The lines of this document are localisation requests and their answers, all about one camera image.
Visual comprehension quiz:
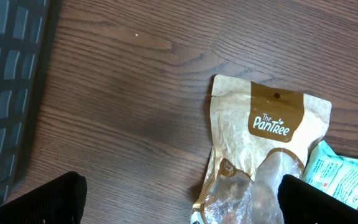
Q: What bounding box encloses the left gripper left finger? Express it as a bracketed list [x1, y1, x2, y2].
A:
[0, 171, 87, 224]

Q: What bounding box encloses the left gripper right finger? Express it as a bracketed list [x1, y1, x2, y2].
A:
[278, 175, 358, 224]

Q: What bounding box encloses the teal snack packet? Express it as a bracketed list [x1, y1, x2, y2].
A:
[302, 141, 358, 209]

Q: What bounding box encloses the brown Pantree snack bag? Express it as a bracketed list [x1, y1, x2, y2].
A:
[190, 75, 332, 223]

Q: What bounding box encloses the dark grey plastic basket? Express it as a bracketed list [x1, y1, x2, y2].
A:
[0, 0, 62, 206]

